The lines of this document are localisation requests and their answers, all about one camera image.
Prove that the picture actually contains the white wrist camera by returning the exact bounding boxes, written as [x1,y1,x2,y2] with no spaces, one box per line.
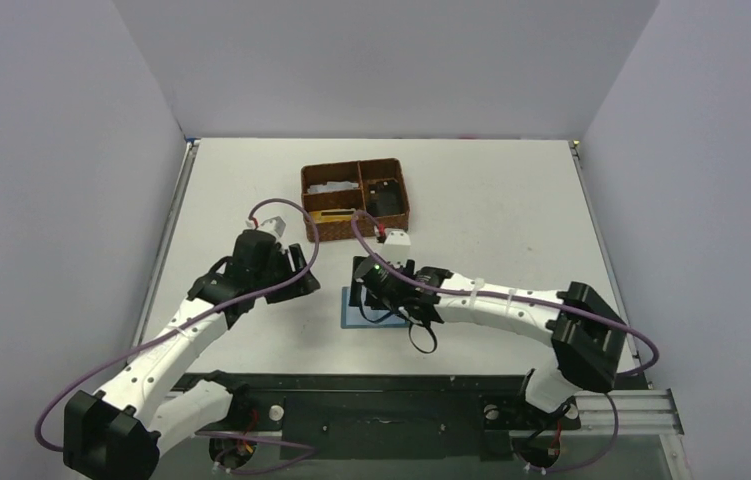
[257,216,286,241]
[380,229,411,268]

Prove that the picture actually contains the aluminium frame rail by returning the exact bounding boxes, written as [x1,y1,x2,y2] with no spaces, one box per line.
[86,389,684,439]

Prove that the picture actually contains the gold card in basket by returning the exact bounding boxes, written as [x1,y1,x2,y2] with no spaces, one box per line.
[309,208,356,224]

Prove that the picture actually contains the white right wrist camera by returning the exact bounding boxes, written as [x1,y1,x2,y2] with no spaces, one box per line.
[380,229,411,268]

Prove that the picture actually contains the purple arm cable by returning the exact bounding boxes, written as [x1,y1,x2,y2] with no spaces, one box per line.
[350,209,661,476]
[34,197,321,477]

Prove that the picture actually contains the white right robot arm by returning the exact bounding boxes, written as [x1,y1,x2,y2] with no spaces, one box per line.
[352,257,626,414]

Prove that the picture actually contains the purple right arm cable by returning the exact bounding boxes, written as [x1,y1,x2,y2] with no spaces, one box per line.
[350,209,661,476]

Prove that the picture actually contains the silver cards in basket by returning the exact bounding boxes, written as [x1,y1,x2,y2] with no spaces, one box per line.
[306,180,360,194]

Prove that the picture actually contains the brown woven divided basket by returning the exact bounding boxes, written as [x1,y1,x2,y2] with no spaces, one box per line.
[300,158,410,242]

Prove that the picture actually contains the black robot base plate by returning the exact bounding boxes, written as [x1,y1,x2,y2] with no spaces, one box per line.
[170,370,581,461]

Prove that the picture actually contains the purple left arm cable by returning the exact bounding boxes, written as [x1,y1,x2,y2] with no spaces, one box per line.
[34,197,321,477]

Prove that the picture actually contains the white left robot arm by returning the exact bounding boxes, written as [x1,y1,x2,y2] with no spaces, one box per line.
[62,226,320,479]

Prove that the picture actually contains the black items in basket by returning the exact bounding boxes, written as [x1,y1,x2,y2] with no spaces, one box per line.
[366,179,406,217]

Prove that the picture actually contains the blue leather card holder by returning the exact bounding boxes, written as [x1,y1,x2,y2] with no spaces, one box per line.
[340,286,408,329]

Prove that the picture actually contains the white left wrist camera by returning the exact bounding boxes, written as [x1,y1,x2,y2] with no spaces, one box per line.
[257,216,286,241]

